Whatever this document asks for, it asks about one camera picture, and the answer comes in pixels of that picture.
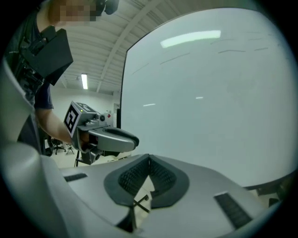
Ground black chest-mounted box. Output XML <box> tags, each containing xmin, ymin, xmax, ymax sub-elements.
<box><xmin>22</xmin><ymin>25</ymin><xmax>74</xmax><ymax>86</ymax></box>

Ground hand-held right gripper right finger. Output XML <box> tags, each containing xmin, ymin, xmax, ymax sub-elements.
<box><xmin>139</xmin><ymin>153</ymin><xmax>281</xmax><ymax>238</ymax></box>

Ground person's head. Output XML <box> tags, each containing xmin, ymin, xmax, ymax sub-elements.
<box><xmin>47</xmin><ymin>0</ymin><xmax>103</xmax><ymax>32</ymax></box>

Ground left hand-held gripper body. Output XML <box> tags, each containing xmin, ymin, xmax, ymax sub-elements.
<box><xmin>63</xmin><ymin>101</ymin><xmax>121</xmax><ymax>166</ymax></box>

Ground person's dark shirt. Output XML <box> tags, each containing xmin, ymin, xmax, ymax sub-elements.
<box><xmin>4</xmin><ymin>9</ymin><xmax>54</xmax><ymax>110</ymax></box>

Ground black crossed stand base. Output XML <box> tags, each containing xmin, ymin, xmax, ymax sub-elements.
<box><xmin>132</xmin><ymin>194</ymin><xmax>151</xmax><ymax>213</ymax></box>

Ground person's left forearm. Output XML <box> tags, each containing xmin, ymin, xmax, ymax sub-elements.
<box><xmin>34</xmin><ymin>107</ymin><xmax>73</xmax><ymax>144</ymax></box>

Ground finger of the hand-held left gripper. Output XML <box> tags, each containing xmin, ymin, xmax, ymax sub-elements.
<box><xmin>104</xmin><ymin>126</ymin><xmax>140</xmax><ymax>147</ymax></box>
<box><xmin>88</xmin><ymin>128</ymin><xmax>137</xmax><ymax>153</ymax></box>

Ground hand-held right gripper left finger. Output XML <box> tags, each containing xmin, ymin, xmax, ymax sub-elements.
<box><xmin>59</xmin><ymin>153</ymin><xmax>150</xmax><ymax>233</ymax></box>

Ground person's left hand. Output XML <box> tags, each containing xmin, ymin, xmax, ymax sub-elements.
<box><xmin>80</xmin><ymin>132</ymin><xmax>99</xmax><ymax>150</ymax></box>

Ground light floor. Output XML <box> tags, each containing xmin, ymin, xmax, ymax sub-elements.
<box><xmin>50</xmin><ymin>147</ymin><xmax>281</xmax><ymax>231</ymax></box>

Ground black head-mounted camera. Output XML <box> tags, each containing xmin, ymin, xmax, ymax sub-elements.
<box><xmin>97</xmin><ymin>0</ymin><xmax>120</xmax><ymax>16</ymax></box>

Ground black office chair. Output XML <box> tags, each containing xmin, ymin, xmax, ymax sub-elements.
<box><xmin>47</xmin><ymin>136</ymin><xmax>66</xmax><ymax>156</ymax></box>

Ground large whiteboard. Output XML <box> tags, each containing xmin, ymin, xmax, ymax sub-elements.
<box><xmin>119</xmin><ymin>7</ymin><xmax>297</xmax><ymax>189</ymax></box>

